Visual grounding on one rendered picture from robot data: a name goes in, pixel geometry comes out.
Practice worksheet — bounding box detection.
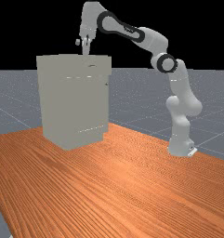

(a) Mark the pale grey cabinet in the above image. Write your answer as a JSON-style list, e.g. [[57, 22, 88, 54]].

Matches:
[[35, 53, 112, 152]]

